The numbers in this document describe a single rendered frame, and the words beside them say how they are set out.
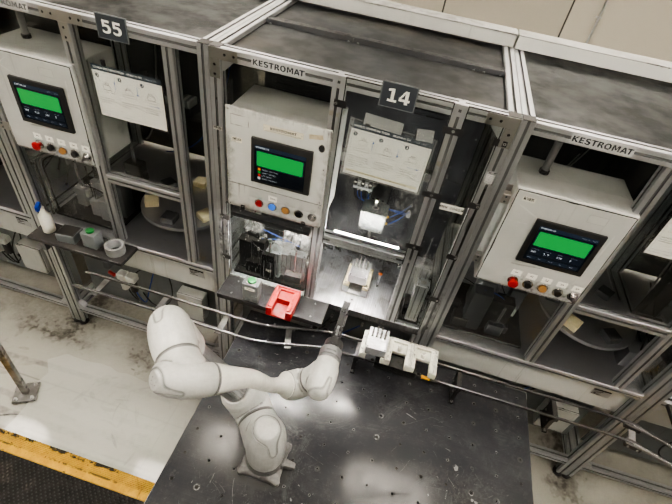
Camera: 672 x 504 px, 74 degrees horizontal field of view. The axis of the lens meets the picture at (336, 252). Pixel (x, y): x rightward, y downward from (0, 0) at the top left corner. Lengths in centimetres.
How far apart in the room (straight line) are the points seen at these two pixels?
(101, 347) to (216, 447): 147
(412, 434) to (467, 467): 26
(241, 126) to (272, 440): 119
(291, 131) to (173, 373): 94
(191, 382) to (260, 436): 53
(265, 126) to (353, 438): 138
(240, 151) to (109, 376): 184
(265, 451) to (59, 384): 173
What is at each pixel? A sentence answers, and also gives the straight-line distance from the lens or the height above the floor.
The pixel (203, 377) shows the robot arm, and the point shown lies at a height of 143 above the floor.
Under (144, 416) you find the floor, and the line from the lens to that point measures 299.
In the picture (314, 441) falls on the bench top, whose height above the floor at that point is 68.
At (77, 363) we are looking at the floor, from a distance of 330.
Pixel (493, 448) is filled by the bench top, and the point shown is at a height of 68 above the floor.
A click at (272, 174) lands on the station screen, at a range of 182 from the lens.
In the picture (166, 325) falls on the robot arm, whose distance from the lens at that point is 145.
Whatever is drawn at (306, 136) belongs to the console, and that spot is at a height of 178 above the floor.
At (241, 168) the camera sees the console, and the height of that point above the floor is 157.
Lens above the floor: 259
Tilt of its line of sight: 42 degrees down
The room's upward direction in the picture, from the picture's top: 10 degrees clockwise
